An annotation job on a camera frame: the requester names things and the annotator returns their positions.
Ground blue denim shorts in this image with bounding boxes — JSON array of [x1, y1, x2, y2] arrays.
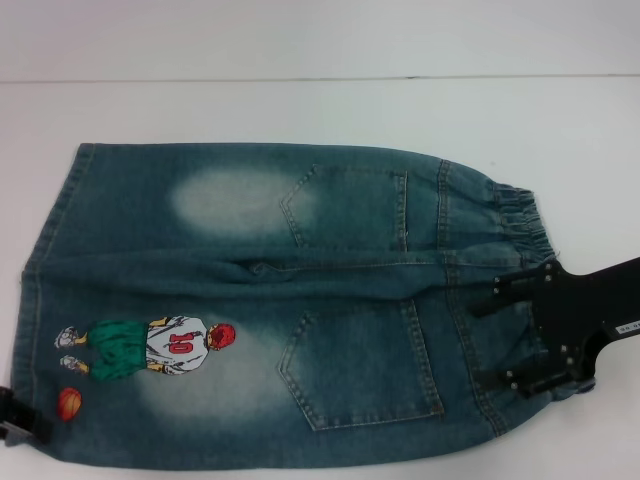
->
[[0, 142, 599, 474]]

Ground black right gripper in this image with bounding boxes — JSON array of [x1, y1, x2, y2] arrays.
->
[[469, 257, 640, 401]]

